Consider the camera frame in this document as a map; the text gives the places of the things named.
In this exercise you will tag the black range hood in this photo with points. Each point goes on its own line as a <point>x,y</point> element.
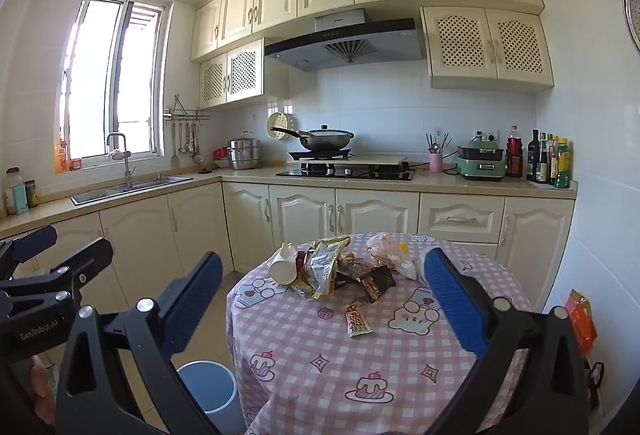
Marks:
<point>345,42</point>

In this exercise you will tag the teal carton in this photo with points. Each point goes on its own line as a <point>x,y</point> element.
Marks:
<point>21,201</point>

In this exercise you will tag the steel sink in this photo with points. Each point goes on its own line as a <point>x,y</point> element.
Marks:
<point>130,189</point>

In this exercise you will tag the blue plastic waste bin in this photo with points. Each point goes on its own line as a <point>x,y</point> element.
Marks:
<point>212,387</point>

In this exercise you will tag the wall utensil rack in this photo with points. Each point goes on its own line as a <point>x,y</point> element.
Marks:
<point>187,114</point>

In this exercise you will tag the small orange box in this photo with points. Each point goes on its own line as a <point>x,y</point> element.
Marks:
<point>76,164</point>

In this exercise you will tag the hanging metal skimmer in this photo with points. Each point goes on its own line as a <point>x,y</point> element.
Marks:
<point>198,157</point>

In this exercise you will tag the red striped snack packet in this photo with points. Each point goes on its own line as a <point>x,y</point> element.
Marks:
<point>356,321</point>

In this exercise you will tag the clear plastic snack bag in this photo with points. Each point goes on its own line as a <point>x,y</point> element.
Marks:
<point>320,270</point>

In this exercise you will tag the orange plastic bag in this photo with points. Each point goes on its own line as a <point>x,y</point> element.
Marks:
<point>582,320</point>

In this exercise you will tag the hanging metal spatula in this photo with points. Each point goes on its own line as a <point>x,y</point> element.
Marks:
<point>175,160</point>

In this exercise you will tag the kitchen window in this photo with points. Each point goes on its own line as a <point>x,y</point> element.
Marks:
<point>115,75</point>

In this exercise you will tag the white paper cup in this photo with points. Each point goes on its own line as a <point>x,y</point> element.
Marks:
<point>282,269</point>

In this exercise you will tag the hanging metal ladle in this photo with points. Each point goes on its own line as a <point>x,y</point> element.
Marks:
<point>189,145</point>

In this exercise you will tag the black glass gas hob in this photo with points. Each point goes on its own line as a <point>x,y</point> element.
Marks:
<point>345,174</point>

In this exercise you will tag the person's left hand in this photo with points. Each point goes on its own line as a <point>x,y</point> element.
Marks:
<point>42,385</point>

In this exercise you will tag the small seasoning bottle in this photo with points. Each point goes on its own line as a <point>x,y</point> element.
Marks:
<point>552,160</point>

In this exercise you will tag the green multi-cooker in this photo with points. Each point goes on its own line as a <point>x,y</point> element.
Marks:
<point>480,162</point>

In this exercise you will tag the pink checked tablecloth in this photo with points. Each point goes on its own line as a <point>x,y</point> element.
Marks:
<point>310,365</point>

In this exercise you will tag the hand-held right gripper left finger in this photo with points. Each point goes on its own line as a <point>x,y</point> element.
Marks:
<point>192,300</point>

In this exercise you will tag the cream lattice door cabinet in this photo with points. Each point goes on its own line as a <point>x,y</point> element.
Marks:
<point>232,72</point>
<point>487,47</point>

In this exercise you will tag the dark glass sauce bottle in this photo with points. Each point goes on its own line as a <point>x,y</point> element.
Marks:
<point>533,160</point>
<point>543,165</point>

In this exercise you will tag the dark brown snack wrapper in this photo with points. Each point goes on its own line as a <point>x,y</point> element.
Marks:
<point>377,282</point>

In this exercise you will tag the steel perforated plate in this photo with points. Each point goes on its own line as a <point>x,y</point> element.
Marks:
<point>634,17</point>

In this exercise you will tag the black wok with lid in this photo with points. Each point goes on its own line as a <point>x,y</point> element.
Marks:
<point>327,139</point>

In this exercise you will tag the beige kitchen countertop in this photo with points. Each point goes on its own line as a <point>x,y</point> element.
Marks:
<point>475,187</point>

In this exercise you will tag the white wall socket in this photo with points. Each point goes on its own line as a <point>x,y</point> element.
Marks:
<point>487,135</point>

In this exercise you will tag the cream perforated colander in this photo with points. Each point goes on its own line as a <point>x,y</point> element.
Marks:
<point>279,122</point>

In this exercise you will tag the red bowl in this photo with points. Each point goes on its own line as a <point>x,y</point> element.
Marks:
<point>221,152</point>

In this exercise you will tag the green bottle yellow label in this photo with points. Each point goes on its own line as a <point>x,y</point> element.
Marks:
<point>563,165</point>

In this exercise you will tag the steel steamer pot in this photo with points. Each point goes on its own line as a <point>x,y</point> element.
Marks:
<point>244,154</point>

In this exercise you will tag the metal faucet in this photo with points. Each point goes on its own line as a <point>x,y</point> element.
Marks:
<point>127,165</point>

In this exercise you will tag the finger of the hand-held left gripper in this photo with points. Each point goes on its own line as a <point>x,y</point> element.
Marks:
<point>90,257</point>
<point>35,239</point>

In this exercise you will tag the cream lower kitchen cabinets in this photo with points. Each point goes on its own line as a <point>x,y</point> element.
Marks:
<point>295,225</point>

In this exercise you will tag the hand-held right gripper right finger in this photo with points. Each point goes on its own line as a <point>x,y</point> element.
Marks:
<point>452,305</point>

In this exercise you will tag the small dark red wrapper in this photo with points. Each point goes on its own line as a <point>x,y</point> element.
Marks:
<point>300,261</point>

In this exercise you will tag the pink utensil holder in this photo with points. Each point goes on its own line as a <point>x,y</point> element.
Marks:
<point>435,162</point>

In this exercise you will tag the pink dish cloth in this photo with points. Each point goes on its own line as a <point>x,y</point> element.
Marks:
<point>117,154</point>

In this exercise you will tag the black snack wrapper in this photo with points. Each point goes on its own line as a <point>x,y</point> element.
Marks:
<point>347,276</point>

